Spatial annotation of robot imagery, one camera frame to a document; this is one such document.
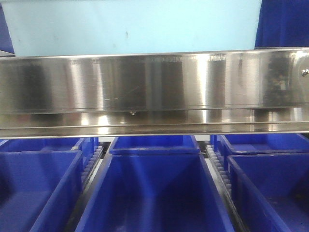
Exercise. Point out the light blue plastic bin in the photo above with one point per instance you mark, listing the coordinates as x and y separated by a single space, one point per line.
86 27

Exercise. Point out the dark blue rear center bin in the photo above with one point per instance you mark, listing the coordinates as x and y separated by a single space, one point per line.
157 144

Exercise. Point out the dark blue bin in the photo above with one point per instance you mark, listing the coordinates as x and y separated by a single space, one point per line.
157 144
271 192
38 190
87 145
240 144
283 23
155 193
5 40

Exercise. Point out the dark blue rear left bin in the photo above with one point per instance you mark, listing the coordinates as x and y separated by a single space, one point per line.
87 145

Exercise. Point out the white roller track right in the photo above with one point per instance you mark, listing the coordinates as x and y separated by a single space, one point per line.
223 184

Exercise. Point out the dark blue rear right bin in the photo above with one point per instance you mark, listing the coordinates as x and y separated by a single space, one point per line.
240 144

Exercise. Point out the dark blue upper right bin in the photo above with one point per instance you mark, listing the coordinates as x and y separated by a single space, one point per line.
283 23

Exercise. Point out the dark blue upper left bin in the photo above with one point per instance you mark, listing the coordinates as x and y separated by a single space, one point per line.
5 40

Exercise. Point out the stainless steel shelf rail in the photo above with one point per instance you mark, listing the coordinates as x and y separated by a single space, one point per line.
222 92

